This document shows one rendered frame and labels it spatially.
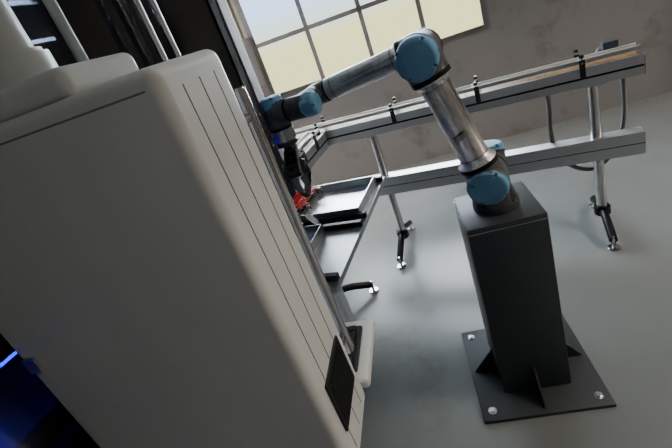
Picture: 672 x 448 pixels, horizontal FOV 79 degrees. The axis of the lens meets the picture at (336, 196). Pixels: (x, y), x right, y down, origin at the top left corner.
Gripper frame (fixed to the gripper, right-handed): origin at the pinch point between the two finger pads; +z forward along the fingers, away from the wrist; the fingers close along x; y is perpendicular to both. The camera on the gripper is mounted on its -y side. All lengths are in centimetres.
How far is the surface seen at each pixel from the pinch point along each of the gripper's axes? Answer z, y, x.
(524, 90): 12, 79, -105
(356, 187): 13.5, 25.2, -15.0
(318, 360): -3, -80, -11
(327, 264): 13.6, -25.8, -4.2
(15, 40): -62, -74, 11
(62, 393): -9, -79, 36
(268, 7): -73, 258, 31
